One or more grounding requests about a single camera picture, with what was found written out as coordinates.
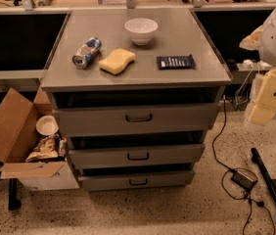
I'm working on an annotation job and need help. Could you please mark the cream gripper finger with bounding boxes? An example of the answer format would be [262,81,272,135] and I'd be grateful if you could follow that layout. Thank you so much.
[246,104,276,125]

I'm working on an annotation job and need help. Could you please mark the grey bottom drawer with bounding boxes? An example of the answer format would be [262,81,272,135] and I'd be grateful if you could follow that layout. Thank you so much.
[79,170,194,192]

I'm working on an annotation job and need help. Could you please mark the grey drawer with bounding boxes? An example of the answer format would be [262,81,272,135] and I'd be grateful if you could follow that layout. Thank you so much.
[69,144,205,169]
[79,170,194,192]
[54,104,217,137]

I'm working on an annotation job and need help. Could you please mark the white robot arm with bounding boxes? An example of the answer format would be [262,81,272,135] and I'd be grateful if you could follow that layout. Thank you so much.
[239,8,276,125]

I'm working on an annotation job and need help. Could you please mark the grey top drawer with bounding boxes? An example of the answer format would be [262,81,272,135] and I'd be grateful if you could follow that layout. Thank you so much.
[54,104,217,137]

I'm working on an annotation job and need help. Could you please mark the grey middle drawer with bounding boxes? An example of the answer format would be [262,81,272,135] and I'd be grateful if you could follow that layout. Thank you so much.
[69,144,205,169]

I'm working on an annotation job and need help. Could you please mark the grey drawer cabinet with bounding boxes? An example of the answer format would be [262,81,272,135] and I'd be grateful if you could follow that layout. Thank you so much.
[40,7,233,192]

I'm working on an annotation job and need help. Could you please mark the white power strip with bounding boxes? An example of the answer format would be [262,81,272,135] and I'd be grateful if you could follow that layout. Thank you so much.
[242,60,271,70]

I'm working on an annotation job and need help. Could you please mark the black power adapter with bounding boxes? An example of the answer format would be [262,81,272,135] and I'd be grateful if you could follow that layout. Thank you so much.
[231,171,257,190]

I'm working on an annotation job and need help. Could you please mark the dark blue snack packet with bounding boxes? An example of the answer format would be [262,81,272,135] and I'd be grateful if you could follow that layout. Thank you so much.
[157,55,195,70]

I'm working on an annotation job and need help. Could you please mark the black stand leg right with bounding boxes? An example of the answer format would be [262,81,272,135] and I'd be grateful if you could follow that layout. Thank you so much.
[250,147,276,232]

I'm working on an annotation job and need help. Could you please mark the black stand leg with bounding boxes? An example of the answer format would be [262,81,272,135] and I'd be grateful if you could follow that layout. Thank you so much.
[0,162,22,211]
[250,147,276,232]

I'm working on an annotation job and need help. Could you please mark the white bowl on cabinet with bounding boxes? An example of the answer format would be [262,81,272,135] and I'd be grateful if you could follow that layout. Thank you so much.
[124,18,159,45]

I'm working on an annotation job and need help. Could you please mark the yellow sponge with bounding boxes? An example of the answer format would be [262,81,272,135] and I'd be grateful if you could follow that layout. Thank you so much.
[99,48,136,75]

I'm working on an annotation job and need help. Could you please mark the crushed blue soda can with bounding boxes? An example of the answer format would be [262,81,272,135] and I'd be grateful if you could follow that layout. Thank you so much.
[72,37,102,70]

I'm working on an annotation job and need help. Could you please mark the white box under carton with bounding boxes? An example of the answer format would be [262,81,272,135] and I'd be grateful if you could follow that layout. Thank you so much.
[20,163,79,191]

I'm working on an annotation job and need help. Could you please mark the crumpled snack bags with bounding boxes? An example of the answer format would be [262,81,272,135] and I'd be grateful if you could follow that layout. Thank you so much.
[25,134,67,163]

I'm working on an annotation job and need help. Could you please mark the white bowl in box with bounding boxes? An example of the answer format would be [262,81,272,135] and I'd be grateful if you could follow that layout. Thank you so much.
[36,116,59,136]

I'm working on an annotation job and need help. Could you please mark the brown cardboard box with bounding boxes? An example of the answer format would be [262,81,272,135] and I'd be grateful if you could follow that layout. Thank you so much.
[0,88,66,179]

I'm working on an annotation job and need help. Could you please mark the black stand leg left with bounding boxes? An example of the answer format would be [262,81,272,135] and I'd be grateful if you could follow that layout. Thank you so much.
[0,162,22,211]

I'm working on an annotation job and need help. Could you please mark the black power cable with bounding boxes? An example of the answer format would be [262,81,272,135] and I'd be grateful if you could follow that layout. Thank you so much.
[211,95,276,235]

